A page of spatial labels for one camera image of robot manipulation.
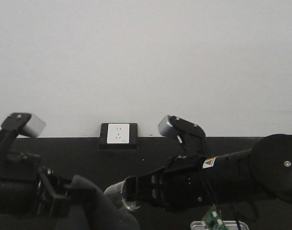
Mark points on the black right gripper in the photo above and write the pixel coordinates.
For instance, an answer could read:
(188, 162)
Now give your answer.
(185, 182)

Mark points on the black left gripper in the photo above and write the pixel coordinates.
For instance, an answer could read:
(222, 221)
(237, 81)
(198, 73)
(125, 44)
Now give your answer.
(28, 188)

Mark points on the gray purple cloth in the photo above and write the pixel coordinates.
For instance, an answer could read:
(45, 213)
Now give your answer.
(99, 214)

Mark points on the small clear glass beaker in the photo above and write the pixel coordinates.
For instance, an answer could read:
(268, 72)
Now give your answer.
(117, 194)

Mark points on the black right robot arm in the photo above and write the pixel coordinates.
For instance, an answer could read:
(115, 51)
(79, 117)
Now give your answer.
(260, 173)

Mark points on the gray metal tray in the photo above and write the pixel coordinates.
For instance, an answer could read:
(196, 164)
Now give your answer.
(230, 224)

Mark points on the black white power socket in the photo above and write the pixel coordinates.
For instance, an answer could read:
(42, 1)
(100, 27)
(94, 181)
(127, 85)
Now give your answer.
(118, 136)

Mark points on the green circuit board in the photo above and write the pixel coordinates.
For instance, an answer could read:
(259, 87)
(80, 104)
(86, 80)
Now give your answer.
(212, 221)

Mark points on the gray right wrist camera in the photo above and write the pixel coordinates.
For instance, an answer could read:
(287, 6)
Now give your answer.
(165, 128)

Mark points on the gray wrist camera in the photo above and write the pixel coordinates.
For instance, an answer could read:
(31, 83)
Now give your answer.
(165, 128)
(34, 127)

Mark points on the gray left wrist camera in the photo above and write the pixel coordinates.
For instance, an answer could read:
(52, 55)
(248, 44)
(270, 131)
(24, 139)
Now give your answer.
(34, 127)

